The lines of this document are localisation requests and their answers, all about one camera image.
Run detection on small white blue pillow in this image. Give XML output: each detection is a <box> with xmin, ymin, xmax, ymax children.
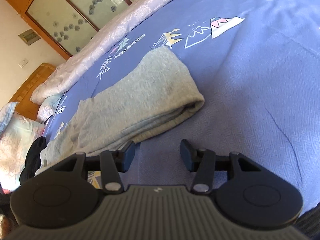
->
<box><xmin>36</xmin><ymin>94</ymin><xmax>63</xmax><ymax>123</ymax></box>

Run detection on light blue pillow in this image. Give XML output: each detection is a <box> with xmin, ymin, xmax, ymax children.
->
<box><xmin>0</xmin><ymin>102</ymin><xmax>18</xmax><ymax>137</ymax></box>

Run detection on black folded garment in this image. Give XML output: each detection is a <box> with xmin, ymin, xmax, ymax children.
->
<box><xmin>20</xmin><ymin>137</ymin><xmax>47</xmax><ymax>185</ymax></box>

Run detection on wall control panel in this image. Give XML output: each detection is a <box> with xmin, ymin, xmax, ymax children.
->
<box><xmin>18</xmin><ymin>29</ymin><xmax>40</xmax><ymax>46</ymax></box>

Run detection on wardrobe with frosted glass doors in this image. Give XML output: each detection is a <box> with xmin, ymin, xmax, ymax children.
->
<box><xmin>6</xmin><ymin>0</ymin><xmax>135</xmax><ymax>59</ymax></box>

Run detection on blue patterned bed sheet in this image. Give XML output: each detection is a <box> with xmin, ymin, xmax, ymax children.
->
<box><xmin>45</xmin><ymin>0</ymin><xmax>319</xmax><ymax>212</ymax></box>

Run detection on person's left hand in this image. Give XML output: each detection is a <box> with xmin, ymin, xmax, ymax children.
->
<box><xmin>0</xmin><ymin>214</ymin><xmax>15</xmax><ymax>239</ymax></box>

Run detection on floral pastel pillow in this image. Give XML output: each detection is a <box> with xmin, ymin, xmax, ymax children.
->
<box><xmin>1</xmin><ymin>113</ymin><xmax>45</xmax><ymax>192</ymax></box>

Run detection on wall light switch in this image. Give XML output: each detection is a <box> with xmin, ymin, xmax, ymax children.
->
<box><xmin>18</xmin><ymin>59</ymin><xmax>29</xmax><ymax>68</ymax></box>

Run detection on wooden headboard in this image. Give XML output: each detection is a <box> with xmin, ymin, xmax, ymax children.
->
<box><xmin>9</xmin><ymin>62</ymin><xmax>56</xmax><ymax>120</ymax></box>

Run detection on grey sweat pants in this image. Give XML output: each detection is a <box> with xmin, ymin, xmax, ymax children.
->
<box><xmin>39</xmin><ymin>47</ymin><xmax>204</xmax><ymax>172</ymax></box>

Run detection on white lilac quilt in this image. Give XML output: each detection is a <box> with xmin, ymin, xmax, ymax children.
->
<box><xmin>30</xmin><ymin>0</ymin><xmax>173</xmax><ymax>105</ymax></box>

